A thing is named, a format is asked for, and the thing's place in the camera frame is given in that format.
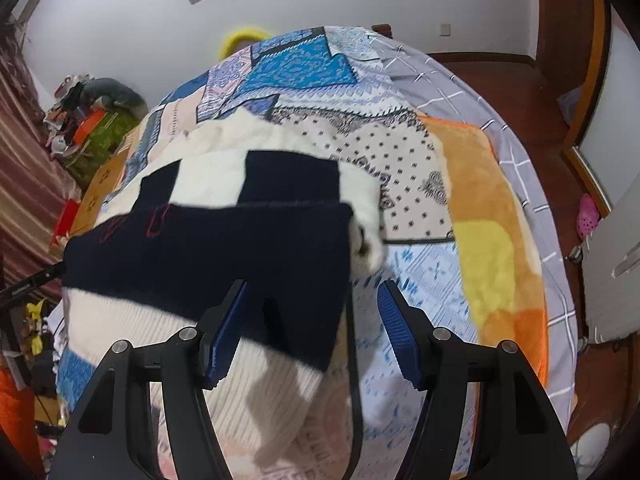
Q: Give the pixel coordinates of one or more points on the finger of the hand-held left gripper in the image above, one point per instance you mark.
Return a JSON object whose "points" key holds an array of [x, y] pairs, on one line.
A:
{"points": [[47, 273]]}

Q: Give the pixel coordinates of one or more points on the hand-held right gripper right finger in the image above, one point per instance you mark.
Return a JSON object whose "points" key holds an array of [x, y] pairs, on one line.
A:
{"points": [[400, 332]]}

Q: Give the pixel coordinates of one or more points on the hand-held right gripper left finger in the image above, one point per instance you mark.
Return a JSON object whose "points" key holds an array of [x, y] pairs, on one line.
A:
{"points": [[225, 332]]}

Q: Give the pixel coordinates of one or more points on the striped cat sweater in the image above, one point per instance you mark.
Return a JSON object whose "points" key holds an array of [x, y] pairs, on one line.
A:
{"points": [[200, 240]]}

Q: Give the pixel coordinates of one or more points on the yellow toy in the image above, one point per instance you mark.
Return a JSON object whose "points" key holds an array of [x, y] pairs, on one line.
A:
{"points": [[35, 322]]}

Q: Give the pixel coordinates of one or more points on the red box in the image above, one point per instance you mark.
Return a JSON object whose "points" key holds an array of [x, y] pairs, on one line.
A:
{"points": [[65, 222]]}

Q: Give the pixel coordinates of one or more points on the wooden lap desk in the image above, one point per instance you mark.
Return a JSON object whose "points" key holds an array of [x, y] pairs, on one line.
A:
{"points": [[102, 180]]}

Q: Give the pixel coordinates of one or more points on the orange cloth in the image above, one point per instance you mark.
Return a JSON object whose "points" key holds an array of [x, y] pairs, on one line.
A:
{"points": [[12, 405]]}

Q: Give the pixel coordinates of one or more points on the striped brown curtain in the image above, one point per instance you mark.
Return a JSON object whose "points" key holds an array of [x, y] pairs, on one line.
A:
{"points": [[25, 160]]}

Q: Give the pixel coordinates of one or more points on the orange box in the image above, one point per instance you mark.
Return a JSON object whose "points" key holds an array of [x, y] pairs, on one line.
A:
{"points": [[90, 125]]}

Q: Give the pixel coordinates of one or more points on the green storage bin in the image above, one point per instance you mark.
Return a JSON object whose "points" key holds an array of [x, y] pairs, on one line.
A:
{"points": [[112, 130]]}

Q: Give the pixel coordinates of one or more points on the orange floral fleece blanket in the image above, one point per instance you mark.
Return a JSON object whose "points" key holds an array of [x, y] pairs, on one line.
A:
{"points": [[480, 185]]}

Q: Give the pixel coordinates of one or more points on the pile of household clutter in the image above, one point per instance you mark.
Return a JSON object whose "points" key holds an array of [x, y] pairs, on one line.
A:
{"points": [[62, 105]]}

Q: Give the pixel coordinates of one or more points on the blue patchwork quilt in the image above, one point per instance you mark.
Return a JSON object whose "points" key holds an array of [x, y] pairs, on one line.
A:
{"points": [[400, 160]]}

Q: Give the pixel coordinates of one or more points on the pink clog shoe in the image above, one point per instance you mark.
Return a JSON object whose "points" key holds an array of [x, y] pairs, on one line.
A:
{"points": [[586, 216]]}

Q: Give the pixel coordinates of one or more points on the white cabinet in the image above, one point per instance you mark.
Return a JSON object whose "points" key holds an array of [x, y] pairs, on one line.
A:
{"points": [[612, 275]]}

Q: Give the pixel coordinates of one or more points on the white soft item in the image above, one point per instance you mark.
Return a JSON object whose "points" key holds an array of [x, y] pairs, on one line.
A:
{"points": [[592, 447]]}

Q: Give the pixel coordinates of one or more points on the grey checked bedsheet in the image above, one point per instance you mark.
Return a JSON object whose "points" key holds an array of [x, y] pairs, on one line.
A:
{"points": [[520, 125]]}

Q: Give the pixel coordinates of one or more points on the wooden wardrobe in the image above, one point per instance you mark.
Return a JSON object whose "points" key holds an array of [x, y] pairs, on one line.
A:
{"points": [[590, 180]]}

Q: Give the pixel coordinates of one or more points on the grey cloth on floor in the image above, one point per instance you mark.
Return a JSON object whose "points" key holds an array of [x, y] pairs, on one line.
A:
{"points": [[570, 102]]}

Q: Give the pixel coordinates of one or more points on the yellow foam tube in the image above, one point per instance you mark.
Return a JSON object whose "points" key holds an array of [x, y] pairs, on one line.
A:
{"points": [[240, 35]]}

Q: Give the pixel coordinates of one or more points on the wooden room door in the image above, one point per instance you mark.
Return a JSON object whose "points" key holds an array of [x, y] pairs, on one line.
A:
{"points": [[565, 5]]}

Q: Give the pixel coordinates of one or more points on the white wall socket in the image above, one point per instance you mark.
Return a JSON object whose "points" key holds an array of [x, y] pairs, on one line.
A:
{"points": [[444, 28]]}

